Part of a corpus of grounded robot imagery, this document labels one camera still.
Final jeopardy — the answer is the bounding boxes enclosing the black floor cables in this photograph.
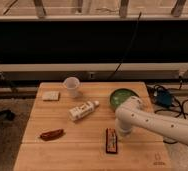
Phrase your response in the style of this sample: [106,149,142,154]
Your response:
[146,74,188,145]

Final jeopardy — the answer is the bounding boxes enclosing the white tube bottle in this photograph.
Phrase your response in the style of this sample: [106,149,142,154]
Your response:
[69,101,99,121]

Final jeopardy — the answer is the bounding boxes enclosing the white sponge block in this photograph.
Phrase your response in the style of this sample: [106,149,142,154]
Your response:
[42,91,59,101]

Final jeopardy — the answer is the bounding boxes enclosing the clear plastic cup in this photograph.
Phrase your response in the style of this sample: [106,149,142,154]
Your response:
[63,77,80,98]

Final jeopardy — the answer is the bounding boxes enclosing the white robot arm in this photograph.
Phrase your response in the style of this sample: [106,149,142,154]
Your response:
[115,96,188,146]

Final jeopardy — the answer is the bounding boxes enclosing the green bowl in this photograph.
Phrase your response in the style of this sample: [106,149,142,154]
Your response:
[109,88,138,111]

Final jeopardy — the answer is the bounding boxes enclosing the black orange eraser pack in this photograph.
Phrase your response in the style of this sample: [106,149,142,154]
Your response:
[106,128,118,154]

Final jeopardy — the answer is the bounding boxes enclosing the blue power adapter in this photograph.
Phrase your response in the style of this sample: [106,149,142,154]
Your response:
[156,91,173,107]

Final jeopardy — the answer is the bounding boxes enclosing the black chair base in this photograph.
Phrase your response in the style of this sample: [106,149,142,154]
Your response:
[0,110,15,121]

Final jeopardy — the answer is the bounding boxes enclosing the black hanging cable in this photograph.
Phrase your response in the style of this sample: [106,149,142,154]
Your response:
[106,11,143,81]

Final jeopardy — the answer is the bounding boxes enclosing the brown chocolate bar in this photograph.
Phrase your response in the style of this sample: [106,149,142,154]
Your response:
[40,129,64,141]

